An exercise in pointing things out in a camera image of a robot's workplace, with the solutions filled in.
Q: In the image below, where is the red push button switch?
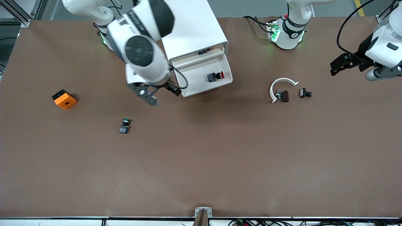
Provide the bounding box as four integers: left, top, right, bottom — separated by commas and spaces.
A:
207, 71, 225, 83

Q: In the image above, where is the white curved plastic piece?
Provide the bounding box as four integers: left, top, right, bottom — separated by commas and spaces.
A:
270, 78, 299, 104

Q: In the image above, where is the brown and black small component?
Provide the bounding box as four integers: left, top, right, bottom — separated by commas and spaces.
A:
275, 90, 289, 103

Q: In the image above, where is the brown paper table cover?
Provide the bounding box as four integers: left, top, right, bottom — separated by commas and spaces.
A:
0, 17, 402, 219

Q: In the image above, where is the orange and black block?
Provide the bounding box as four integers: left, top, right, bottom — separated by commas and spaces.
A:
52, 89, 78, 110

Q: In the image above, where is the aluminium frame profile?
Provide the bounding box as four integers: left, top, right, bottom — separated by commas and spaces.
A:
376, 0, 402, 25
0, 0, 43, 28

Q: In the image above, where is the green push button switch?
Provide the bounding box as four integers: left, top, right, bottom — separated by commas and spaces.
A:
119, 118, 132, 134

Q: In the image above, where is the black arm base cable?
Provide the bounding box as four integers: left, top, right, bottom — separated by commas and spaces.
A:
243, 15, 271, 34

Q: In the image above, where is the metal table edge bracket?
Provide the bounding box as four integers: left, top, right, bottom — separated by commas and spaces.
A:
194, 207, 213, 218

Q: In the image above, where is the tangled cable bundle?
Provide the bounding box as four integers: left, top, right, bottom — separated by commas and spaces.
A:
227, 218, 387, 226

